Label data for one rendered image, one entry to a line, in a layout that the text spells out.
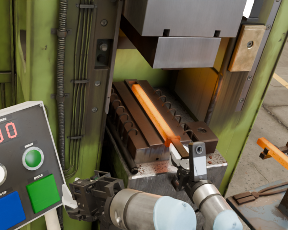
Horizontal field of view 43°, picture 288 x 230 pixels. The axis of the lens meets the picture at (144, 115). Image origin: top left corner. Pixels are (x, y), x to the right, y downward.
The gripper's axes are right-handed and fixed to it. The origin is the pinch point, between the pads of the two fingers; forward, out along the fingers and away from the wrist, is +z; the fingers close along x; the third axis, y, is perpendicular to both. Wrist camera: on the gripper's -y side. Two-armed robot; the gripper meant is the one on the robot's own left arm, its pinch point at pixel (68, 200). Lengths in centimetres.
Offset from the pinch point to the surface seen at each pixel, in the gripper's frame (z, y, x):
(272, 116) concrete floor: 94, -66, -281
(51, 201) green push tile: 10.5, -2.6, -1.1
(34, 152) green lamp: 10.8, 11.0, -0.3
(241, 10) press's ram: -19, 34, -56
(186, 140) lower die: 6, -4, -52
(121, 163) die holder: 19.4, -6.0, -32.8
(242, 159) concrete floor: 79, -75, -196
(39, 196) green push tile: 10.4, 0.0, 1.7
